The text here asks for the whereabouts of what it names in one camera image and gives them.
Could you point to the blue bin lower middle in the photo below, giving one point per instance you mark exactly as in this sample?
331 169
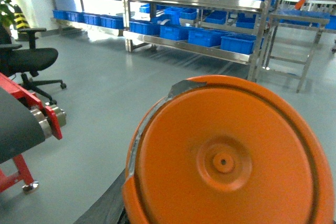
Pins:
206 38

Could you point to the stainless steel shelf rack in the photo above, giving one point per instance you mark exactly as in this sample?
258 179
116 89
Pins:
135 40

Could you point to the black office chair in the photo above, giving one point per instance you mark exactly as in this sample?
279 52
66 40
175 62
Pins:
33 60

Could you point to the red conveyor frame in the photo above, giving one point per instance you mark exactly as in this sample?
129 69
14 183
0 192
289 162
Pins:
50 117

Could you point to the steel work table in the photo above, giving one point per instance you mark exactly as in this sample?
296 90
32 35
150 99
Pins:
296 19

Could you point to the black conveyor belt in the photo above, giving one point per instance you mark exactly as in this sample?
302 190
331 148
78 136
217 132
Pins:
20 131

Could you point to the orange cylindrical cap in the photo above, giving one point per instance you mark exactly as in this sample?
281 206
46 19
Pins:
220 149

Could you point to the green potted plant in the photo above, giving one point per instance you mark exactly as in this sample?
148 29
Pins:
7 13

